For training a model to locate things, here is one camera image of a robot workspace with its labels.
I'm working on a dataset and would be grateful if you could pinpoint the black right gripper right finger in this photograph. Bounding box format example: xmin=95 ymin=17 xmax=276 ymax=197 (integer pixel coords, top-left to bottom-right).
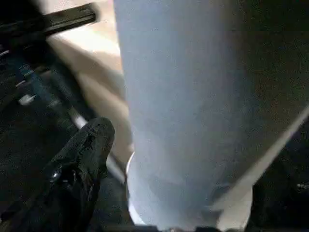
xmin=246 ymin=134 xmax=309 ymax=232

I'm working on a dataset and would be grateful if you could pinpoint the white plastic table top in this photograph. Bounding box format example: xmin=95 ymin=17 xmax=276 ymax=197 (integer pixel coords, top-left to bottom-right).
xmin=47 ymin=0 xmax=254 ymax=229

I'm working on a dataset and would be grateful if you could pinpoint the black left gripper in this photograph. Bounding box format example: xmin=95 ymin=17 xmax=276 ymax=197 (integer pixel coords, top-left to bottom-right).
xmin=0 ymin=43 xmax=85 ymax=130

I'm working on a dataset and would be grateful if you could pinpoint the black plastic mat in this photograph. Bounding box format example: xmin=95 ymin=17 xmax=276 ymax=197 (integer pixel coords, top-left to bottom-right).
xmin=0 ymin=0 xmax=309 ymax=232

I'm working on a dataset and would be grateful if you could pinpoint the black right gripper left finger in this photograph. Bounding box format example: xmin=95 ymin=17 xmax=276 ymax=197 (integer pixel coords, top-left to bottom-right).
xmin=0 ymin=117 xmax=116 ymax=232

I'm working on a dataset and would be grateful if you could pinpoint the white plastic table leg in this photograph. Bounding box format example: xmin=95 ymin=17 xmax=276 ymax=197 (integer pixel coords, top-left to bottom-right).
xmin=113 ymin=0 xmax=309 ymax=229

